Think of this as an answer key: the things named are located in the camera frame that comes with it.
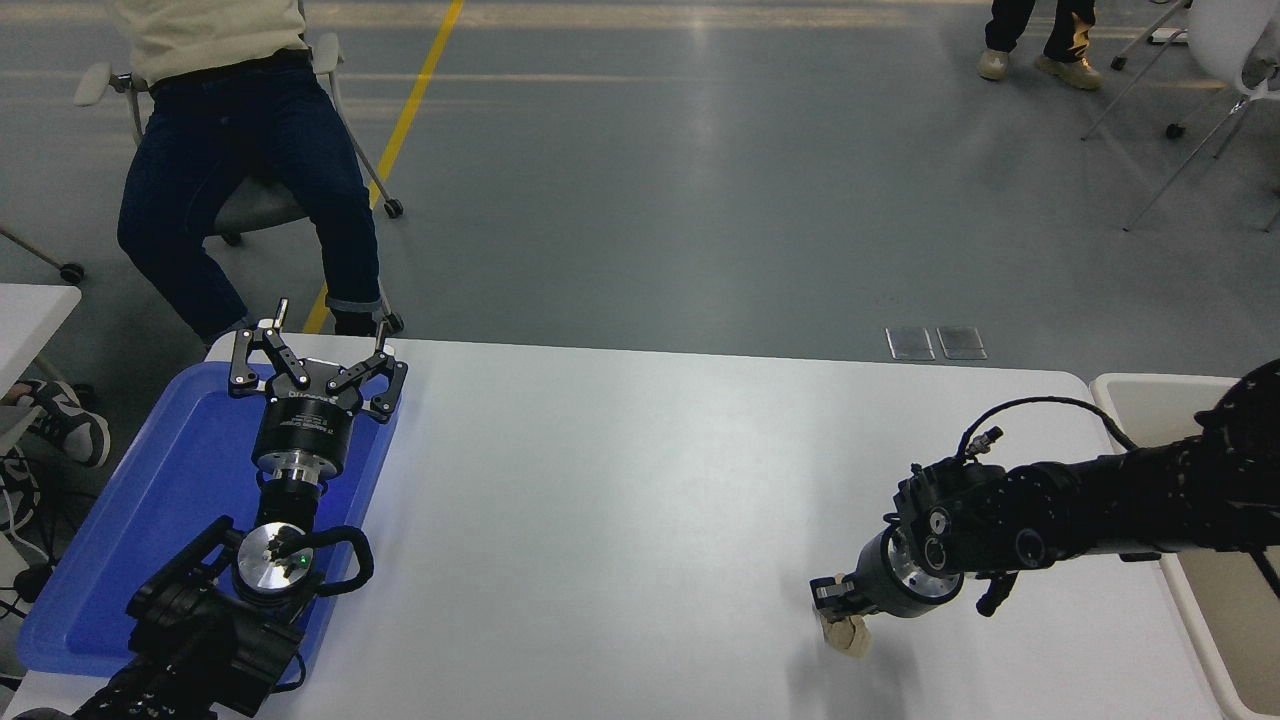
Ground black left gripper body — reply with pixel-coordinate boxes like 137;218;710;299
252;360;363;469

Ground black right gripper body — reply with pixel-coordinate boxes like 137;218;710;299
848;530;913;619

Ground tan paper ball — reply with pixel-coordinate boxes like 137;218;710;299
815;608;873;659

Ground grey wheeled office chair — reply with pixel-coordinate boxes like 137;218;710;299
73;0;406;248

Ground blue plastic tray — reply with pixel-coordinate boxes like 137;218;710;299
15;360;401;691

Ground chair leg with caster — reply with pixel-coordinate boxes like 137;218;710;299
0;225;86;284

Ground person's foot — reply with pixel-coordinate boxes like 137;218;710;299
0;378;113;468

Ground person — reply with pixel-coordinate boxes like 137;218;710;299
977;0;1104;93
105;0;404;348

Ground small white side table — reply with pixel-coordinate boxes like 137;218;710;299
0;284;83;456

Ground large pale bin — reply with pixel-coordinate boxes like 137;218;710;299
1088;373;1280;720

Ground white chair with metal legs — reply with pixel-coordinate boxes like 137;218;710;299
1082;0;1280;233

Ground black floor cables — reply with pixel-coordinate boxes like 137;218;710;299
0;448;81;623

